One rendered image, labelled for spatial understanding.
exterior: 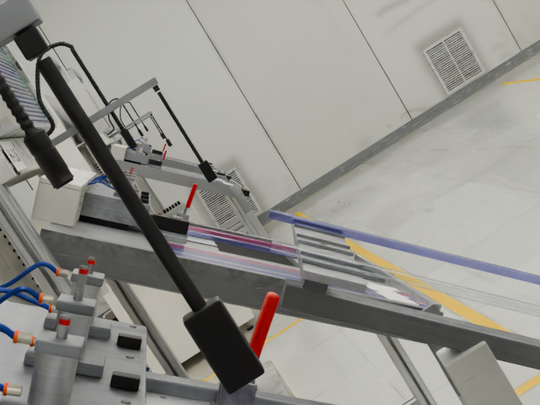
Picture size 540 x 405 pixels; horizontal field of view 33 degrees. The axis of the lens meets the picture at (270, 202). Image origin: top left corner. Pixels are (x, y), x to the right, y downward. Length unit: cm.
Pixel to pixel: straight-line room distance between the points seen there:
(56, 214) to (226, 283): 37
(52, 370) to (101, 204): 140
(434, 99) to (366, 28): 90
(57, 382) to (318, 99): 788
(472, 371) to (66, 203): 88
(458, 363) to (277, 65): 721
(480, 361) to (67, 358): 76
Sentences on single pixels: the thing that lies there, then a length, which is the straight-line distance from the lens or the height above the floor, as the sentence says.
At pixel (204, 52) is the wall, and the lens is 824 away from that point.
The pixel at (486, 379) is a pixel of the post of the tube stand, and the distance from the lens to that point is 120.
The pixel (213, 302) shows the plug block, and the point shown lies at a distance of 46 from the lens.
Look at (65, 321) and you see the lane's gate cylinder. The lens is 50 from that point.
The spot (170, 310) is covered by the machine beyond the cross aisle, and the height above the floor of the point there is 35.
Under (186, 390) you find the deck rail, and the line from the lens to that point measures 83.
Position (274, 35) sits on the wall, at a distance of 832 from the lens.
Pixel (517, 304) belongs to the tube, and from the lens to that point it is 109.
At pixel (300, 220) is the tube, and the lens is 125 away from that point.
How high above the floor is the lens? 126
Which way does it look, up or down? 8 degrees down
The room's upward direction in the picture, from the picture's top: 31 degrees counter-clockwise
